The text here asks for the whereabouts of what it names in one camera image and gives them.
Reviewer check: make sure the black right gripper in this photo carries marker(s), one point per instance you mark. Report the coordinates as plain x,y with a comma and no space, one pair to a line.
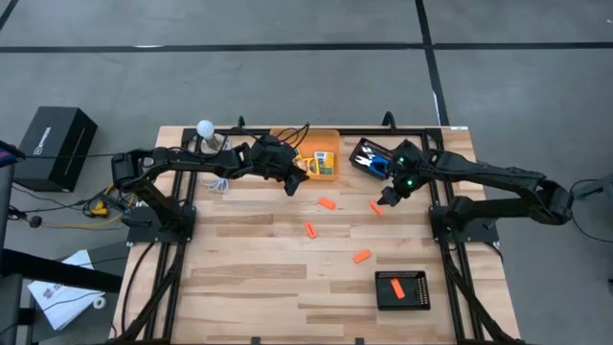
408,170

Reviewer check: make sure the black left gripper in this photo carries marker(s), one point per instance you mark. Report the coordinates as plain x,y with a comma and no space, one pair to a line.
273,160

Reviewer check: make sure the black plastic mesh basket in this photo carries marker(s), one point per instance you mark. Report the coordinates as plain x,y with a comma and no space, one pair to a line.
412,299
354,158

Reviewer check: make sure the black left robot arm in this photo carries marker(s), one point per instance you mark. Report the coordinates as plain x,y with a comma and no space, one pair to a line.
191,160

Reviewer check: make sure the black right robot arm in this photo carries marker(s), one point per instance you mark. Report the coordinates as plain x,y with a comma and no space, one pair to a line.
503,175

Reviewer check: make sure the orange translucent plastic bin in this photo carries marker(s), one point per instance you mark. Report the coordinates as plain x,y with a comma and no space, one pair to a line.
325,141

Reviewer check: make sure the white light bulb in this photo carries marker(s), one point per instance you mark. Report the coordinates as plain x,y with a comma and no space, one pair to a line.
206,128

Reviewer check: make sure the yellow connector plug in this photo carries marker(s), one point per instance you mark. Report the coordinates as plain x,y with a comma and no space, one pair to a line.
99,209

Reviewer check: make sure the grey metal stand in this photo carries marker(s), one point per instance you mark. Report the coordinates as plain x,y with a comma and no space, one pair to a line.
604,184

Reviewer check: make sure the white tape roll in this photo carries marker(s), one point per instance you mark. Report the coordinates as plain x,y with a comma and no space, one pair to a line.
95,303

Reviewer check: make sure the black cardboard box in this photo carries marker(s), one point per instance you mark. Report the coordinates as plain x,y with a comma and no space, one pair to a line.
55,144

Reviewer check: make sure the white paper sheets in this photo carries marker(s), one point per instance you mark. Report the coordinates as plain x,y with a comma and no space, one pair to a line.
62,302

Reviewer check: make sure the black round plug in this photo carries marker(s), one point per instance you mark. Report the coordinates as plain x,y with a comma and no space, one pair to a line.
35,221

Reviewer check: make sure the dark device with red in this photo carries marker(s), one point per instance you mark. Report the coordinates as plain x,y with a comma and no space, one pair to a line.
7,154

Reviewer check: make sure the black aluminium table frame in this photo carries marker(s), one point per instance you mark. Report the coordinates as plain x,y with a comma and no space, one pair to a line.
364,131

